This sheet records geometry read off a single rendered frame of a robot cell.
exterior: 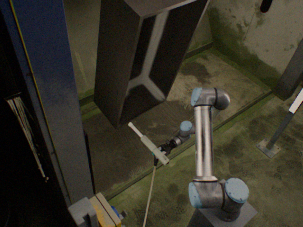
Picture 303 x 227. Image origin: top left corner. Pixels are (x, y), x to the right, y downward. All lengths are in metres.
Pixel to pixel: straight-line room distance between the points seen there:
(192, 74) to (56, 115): 2.77
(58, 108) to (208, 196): 1.00
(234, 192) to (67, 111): 1.06
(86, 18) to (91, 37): 0.20
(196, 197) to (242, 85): 2.37
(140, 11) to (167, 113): 1.80
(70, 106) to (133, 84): 1.63
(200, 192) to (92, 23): 2.20
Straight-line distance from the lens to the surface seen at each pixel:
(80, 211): 0.80
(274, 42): 3.71
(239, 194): 1.75
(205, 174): 1.72
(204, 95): 1.76
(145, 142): 2.26
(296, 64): 3.65
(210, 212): 1.95
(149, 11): 1.59
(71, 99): 1.18
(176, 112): 3.22
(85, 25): 3.19
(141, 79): 2.83
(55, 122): 1.22
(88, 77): 3.17
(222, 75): 3.89
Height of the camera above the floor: 2.37
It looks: 47 degrees down
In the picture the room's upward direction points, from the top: 7 degrees clockwise
